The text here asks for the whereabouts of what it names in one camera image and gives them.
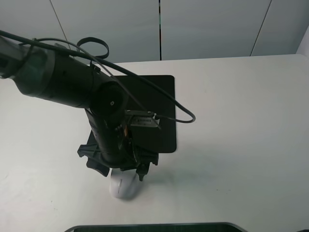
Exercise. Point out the white computer mouse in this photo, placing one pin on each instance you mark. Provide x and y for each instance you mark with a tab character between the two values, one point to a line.
124	184

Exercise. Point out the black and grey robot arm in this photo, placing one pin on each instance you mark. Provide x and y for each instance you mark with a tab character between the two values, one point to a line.
56	77

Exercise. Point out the black mouse pad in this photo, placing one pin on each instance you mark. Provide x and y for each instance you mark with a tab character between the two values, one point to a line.
162	140

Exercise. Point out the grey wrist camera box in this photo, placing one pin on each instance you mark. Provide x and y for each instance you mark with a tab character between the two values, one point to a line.
146	119

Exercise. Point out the dark curved robot base edge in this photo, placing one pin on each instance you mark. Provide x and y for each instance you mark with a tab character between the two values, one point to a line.
172	227

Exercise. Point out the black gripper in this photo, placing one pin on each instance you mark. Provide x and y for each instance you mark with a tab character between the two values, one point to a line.
102	161

